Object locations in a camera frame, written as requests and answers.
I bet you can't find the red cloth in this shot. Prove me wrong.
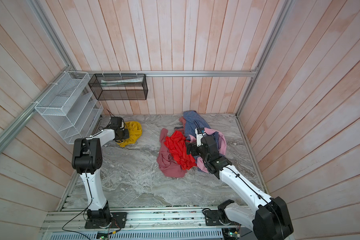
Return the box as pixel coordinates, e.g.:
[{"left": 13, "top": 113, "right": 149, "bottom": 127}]
[{"left": 164, "top": 131, "right": 197, "bottom": 170}]

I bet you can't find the yellow cloth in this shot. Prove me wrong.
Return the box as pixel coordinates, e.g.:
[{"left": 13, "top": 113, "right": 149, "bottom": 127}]
[{"left": 117, "top": 121, "right": 143, "bottom": 148}]

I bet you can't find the pink cloth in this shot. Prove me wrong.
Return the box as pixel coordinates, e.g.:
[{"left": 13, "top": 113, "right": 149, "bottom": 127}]
[{"left": 187, "top": 128, "right": 231, "bottom": 179}]

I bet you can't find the white wire mesh shelf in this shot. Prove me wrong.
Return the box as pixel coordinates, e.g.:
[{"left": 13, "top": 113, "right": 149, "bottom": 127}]
[{"left": 35, "top": 72, "right": 103, "bottom": 145}]

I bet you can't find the black wire mesh basket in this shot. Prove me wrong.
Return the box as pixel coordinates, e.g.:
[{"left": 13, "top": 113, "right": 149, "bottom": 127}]
[{"left": 89, "top": 73, "right": 149, "bottom": 101}]

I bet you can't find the maroon cloth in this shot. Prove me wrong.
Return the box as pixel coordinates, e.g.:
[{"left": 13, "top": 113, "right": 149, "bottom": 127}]
[{"left": 157, "top": 128, "right": 187, "bottom": 178}]

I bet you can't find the aluminium mounting rail base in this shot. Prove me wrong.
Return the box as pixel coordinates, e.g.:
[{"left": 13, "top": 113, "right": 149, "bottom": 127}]
[{"left": 40, "top": 207, "right": 256, "bottom": 240}]

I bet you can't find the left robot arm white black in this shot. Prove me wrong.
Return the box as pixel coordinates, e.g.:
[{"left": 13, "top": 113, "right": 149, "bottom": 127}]
[{"left": 72, "top": 117, "right": 129, "bottom": 229}]

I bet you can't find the aluminium frame bar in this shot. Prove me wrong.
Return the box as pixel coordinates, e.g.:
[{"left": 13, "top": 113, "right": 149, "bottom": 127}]
[{"left": 74, "top": 70, "right": 257, "bottom": 78}]

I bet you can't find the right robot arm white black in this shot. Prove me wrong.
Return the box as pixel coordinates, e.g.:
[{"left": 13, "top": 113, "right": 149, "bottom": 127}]
[{"left": 186, "top": 134, "right": 294, "bottom": 240}]

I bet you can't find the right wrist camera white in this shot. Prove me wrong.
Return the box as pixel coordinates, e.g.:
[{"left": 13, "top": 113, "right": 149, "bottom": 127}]
[{"left": 195, "top": 128, "right": 206, "bottom": 147}]

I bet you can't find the blue checkered shirt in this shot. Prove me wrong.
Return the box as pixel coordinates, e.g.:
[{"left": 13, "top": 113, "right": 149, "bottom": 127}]
[{"left": 184, "top": 111, "right": 213, "bottom": 172}]

